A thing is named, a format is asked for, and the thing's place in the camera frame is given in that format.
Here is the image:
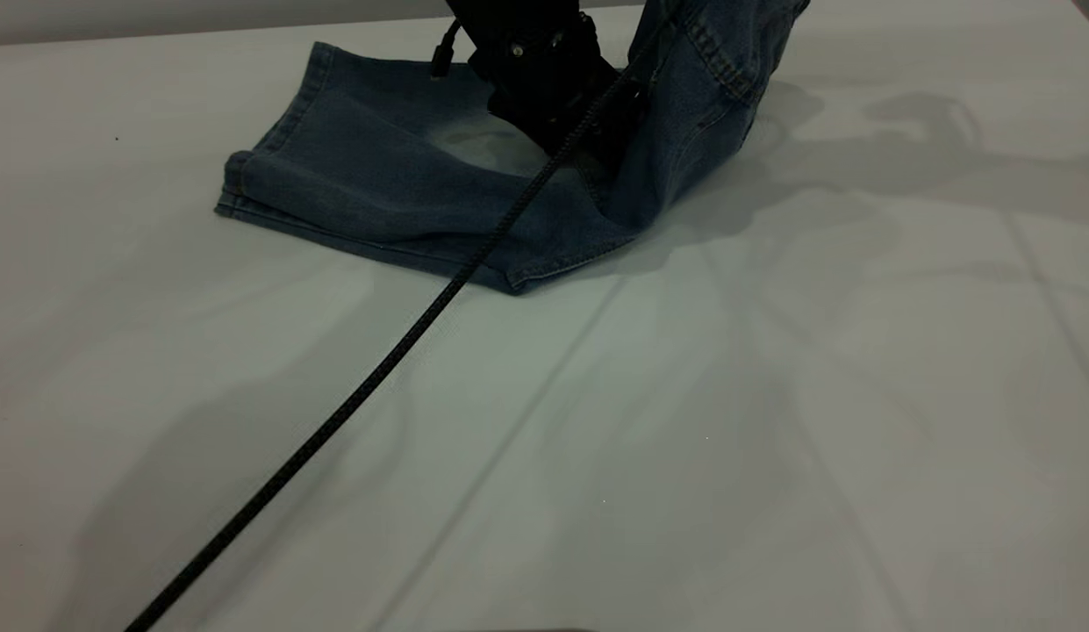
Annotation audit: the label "black braided cable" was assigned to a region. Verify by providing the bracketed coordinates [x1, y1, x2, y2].
[123, 18, 677, 632]

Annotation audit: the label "blue denim shorts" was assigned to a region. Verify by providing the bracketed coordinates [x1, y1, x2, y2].
[215, 0, 810, 295]

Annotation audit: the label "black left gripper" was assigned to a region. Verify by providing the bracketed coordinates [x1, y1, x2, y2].
[448, 0, 648, 172]

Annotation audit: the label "thin black plug cable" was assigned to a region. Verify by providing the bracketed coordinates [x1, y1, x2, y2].
[432, 18, 464, 80]

